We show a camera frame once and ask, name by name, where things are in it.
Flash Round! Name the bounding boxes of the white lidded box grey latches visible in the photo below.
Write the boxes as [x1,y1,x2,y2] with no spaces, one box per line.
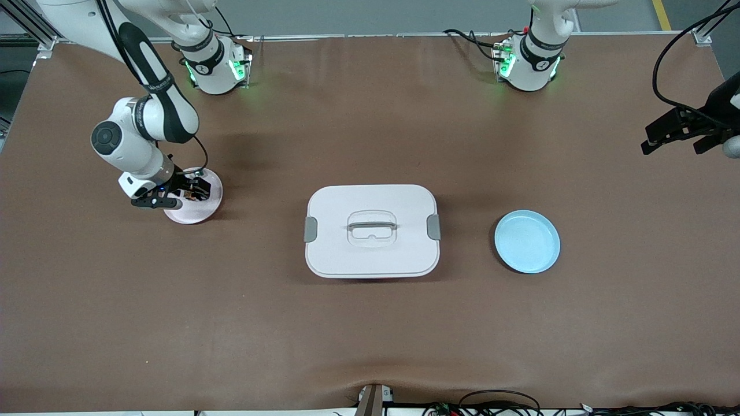
[304,184,441,279]

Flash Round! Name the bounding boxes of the pale pink round plate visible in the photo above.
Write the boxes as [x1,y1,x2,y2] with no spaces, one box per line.
[162,168,224,225]

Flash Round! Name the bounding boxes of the light blue round plate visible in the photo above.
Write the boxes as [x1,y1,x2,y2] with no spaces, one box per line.
[494,210,561,274]

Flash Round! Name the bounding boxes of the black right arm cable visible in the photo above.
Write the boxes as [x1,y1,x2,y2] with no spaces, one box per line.
[168,134,209,174]

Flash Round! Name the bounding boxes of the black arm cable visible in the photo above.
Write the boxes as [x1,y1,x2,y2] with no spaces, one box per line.
[168,134,209,174]
[652,0,740,125]

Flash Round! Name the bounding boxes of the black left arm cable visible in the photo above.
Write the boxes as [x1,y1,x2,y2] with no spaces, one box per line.
[652,0,740,125]

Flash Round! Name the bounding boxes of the aluminium frame profile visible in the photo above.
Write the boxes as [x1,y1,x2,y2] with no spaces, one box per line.
[0,0,79,53]
[691,0,740,47]

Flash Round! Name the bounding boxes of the black base cables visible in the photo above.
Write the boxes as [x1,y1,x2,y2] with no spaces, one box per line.
[443,28,509,61]
[213,6,255,42]

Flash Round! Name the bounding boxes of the black cable bundle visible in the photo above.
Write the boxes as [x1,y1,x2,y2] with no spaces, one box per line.
[541,400,740,416]

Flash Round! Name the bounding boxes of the metal table edge bracket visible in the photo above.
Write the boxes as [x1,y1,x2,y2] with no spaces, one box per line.
[356,384,395,416]

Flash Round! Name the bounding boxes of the black looped cable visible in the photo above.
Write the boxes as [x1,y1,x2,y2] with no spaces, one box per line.
[460,390,541,416]

